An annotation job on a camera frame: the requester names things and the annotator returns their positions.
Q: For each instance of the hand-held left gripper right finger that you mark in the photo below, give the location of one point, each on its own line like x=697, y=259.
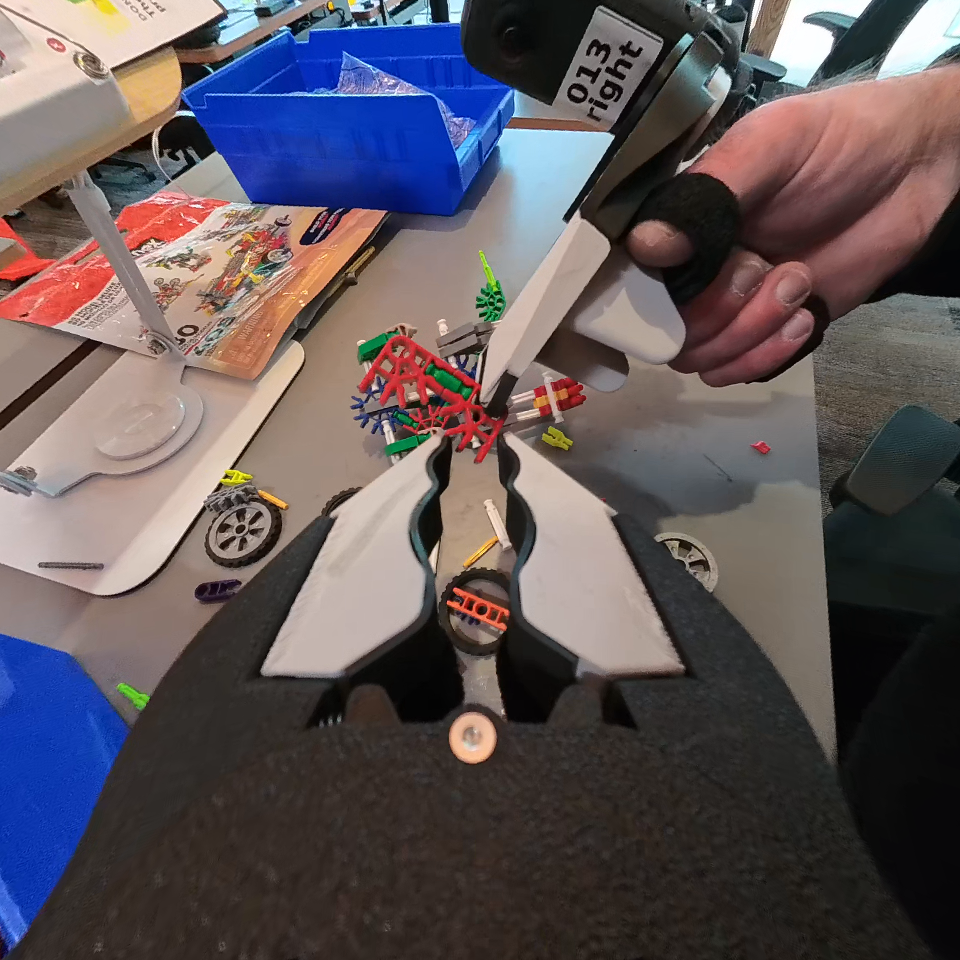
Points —
x=592, y=592

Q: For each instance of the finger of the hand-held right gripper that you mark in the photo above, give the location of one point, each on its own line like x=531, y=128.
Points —
x=547, y=292

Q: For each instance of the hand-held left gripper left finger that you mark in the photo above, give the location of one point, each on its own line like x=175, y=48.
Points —
x=352, y=592

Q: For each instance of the multicolour construction toy model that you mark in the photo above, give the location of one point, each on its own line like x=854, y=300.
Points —
x=450, y=341

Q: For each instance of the person's right forearm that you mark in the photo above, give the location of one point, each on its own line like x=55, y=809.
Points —
x=946, y=112

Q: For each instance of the person's right hand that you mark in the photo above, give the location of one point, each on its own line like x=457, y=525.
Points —
x=825, y=187

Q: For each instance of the black tyre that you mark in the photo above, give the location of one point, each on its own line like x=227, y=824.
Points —
x=341, y=501
x=472, y=646

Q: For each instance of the white rod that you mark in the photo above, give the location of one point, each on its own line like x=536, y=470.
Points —
x=499, y=525

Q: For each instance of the orange connector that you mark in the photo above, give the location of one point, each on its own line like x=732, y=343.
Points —
x=476, y=606

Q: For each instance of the orange rod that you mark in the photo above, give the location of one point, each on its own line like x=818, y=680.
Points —
x=274, y=499
x=480, y=553

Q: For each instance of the grey spoked wheel with tyre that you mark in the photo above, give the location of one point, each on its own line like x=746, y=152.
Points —
x=241, y=529

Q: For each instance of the purple connector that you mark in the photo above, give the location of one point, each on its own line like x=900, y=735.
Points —
x=217, y=591

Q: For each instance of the clear plastic bag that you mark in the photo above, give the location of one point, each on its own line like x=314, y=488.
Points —
x=397, y=90

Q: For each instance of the yellow connector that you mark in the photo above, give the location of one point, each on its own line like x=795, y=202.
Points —
x=556, y=439

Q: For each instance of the grey connector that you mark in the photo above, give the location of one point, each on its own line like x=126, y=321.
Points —
x=229, y=499

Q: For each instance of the yellow-green connector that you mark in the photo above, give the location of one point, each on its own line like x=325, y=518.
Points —
x=236, y=477

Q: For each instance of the dull yellow rod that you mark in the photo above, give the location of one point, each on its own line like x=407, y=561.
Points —
x=358, y=264

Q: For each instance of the blue plastic storage bin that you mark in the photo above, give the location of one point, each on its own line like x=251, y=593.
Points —
x=337, y=172

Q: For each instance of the light green rod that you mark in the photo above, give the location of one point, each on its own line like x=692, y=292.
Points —
x=133, y=696

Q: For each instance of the orange toy set package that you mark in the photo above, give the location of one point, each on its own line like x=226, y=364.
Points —
x=225, y=300

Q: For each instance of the blue bin with square tag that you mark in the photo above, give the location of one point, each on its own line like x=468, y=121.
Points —
x=52, y=750

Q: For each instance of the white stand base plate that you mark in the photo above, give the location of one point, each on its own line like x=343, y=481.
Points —
x=112, y=487

